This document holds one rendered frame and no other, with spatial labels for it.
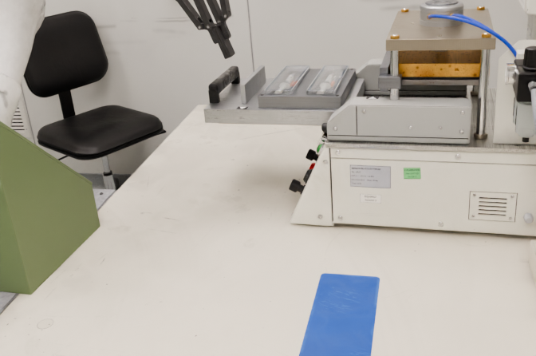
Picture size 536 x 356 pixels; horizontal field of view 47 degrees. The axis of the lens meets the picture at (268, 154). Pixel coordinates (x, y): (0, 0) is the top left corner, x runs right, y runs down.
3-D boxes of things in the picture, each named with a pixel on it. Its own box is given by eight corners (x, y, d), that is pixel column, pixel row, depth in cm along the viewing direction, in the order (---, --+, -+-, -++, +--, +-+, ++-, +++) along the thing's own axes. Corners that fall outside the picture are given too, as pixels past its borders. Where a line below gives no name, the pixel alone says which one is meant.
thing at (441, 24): (518, 52, 128) (522, -13, 123) (535, 98, 101) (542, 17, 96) (397, 53, 134) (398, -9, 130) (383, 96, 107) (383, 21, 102)
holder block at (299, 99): (356, 79, 136) (356, 68, 135) (341, 109, 118) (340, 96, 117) (282, 79, 140) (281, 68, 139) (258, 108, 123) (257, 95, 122)
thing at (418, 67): (483, 56, 127) (486, 9, 123) (489, 88, 107) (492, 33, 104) (398, 57, 132) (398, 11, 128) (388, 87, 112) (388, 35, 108)
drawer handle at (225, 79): (240, 82, 140) (238, 65, 139) (218, 103, 127) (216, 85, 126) (232, 82, 141) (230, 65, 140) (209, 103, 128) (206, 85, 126)
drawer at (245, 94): (364, 94, 138) (364, 60, 135) (350, 130, 118) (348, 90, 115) (238, 93, 146) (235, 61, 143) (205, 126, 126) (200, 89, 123)
